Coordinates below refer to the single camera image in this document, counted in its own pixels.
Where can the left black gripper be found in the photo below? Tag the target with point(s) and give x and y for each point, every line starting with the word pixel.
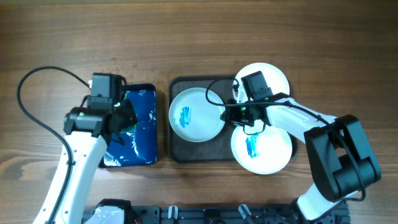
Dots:
pixel 130 119

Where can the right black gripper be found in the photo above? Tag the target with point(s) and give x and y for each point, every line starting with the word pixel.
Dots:
pixel 233 115

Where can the green sponge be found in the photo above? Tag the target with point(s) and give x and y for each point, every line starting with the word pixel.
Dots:
pixel 128 129

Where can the white plate blue stain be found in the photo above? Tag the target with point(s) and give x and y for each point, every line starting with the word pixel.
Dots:
pixel 194 114

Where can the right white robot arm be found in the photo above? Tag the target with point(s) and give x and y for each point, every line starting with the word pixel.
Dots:
pixel 341 159

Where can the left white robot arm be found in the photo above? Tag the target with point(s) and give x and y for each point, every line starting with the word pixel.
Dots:
pixel 68 192

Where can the blue water tray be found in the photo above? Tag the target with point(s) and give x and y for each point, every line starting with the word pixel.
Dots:
pixel 140 146

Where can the dark brown serving tray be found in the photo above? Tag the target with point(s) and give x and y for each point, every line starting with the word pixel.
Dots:
pixel 217 149

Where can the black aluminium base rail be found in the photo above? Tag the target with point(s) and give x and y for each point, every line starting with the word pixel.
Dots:
pixel 121 211

